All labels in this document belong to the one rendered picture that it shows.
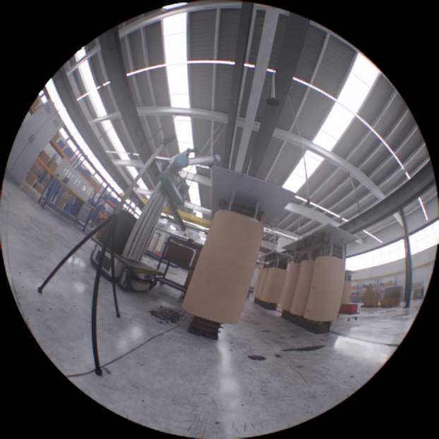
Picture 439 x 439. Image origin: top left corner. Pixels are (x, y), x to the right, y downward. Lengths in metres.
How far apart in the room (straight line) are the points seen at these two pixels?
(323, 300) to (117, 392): 2.17
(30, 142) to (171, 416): 4.65
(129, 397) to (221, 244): 1.07
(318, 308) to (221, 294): 1.52
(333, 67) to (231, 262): 10.37
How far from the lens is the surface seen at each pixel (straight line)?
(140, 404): 0.63
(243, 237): 1.10
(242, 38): 6.43
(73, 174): 5.29
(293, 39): 4.31
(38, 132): 4.59
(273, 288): 3.84
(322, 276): 2.21
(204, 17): 10.95
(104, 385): 0.65
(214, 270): 1.03
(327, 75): 10.19
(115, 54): 7.33
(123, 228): 1.83
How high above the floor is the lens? 0.55
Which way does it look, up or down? 22 degrees up
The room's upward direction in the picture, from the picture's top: 19 degrees clockwise
